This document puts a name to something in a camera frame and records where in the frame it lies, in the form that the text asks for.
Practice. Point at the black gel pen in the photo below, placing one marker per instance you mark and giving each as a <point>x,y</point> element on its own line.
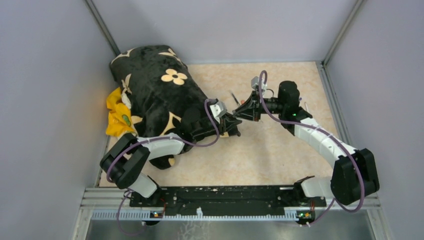
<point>235,99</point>

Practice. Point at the yellow cloth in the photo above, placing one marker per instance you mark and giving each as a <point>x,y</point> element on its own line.
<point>119,115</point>

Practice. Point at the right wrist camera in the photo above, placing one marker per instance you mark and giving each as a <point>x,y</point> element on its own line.
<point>258,83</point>

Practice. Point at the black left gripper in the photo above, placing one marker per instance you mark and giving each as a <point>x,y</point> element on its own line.
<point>224,122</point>

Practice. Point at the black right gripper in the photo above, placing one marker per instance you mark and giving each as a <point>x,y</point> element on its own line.
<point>250,108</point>

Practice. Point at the black floral plush blanket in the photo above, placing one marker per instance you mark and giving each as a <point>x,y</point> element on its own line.
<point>155,82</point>

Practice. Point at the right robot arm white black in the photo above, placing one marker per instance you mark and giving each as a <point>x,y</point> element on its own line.
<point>354,171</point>

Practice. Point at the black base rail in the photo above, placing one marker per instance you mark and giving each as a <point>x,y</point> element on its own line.
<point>226,201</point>

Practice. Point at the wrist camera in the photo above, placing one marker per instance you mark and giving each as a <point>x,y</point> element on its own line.
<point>218,110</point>
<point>258,83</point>

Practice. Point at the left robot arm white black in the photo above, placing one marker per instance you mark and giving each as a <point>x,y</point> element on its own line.
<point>124,162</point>

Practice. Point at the white marker purple cap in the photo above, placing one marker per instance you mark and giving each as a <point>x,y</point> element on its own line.
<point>306,107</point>

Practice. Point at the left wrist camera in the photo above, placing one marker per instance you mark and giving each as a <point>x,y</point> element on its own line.
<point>218,110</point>

